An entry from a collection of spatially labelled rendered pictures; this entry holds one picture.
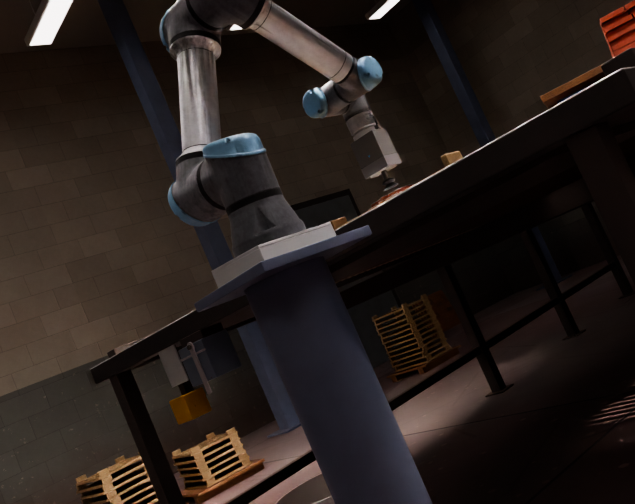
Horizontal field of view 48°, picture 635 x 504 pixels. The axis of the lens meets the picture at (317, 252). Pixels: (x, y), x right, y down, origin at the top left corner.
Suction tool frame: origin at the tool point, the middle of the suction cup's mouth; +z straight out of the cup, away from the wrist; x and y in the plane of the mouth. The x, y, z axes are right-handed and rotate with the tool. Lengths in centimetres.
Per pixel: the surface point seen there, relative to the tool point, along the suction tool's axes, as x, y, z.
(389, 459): 59, -17, 53
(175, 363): 27, 82, 19
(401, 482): 59, -17, 57
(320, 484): 29, 39, 64
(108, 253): -227, 498, -119
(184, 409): 30, 83, 33
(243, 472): -125, 286, 93
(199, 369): 31, 67, 23
